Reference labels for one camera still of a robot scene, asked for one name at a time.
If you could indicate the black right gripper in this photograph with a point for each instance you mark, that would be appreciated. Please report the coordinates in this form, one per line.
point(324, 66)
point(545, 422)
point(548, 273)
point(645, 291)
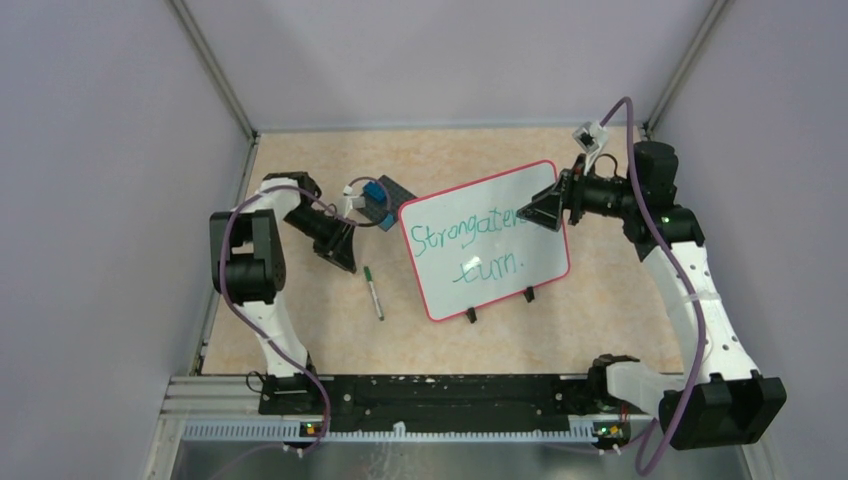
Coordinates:
point(569, 191)

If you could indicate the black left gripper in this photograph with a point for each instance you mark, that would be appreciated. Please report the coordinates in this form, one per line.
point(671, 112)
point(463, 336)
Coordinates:
point(338, 246)

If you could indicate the green whiteboard marker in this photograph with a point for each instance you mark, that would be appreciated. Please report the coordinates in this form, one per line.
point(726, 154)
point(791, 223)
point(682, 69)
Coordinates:
point(373, 293)

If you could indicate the pink framed whiteboard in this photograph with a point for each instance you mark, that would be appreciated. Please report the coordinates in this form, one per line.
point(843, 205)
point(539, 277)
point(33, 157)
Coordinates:
point(469, 248)

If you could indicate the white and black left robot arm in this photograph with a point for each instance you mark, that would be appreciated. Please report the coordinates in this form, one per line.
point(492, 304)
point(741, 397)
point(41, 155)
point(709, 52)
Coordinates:
point(249, 269)

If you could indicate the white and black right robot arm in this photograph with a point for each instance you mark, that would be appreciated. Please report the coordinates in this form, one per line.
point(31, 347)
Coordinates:
point(731, 401)

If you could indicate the light blue toy brick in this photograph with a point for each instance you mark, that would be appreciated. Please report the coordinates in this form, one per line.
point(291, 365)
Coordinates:
point(387, 223)

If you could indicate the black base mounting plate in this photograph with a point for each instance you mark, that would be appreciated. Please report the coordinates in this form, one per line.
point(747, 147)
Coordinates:
point(497, 403)

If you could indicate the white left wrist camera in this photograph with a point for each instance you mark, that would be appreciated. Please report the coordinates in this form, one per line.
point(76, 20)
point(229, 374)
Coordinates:
point(350, 201)

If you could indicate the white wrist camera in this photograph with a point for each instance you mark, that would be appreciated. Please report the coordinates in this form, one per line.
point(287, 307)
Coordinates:
point(350, 201)
point(592, 137)

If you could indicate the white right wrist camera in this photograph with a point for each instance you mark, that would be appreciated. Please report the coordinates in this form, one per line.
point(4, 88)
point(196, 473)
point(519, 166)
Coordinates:
point(592, 137)

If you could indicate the aluminium frame rail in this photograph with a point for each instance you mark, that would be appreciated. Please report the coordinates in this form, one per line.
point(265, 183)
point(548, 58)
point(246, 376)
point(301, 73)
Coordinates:
point(211, 396)

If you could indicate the white slotted cable duct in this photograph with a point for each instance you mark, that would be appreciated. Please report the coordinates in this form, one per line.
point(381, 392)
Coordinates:
point(295, 432)

